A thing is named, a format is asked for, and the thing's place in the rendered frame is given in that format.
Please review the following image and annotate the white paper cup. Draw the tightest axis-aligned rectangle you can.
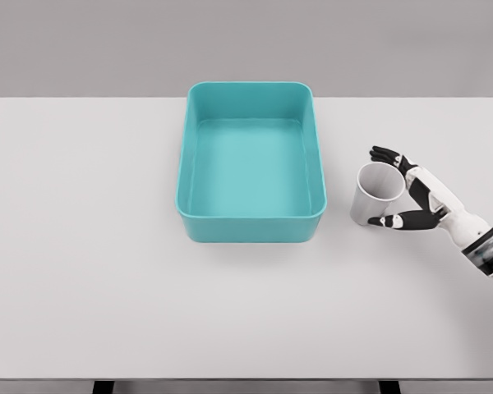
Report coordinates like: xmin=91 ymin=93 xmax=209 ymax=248
xmin=349 ymin=161 xmax=406 ymax=227

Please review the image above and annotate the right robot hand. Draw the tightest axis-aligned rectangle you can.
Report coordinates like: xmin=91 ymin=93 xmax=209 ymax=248
xmin=367 ymin=145 xmax=465 ymax=231

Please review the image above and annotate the teal plastic basket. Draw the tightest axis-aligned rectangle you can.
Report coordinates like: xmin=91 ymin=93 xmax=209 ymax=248
xmin=174 ymin=80 xmax=328 ymax=245

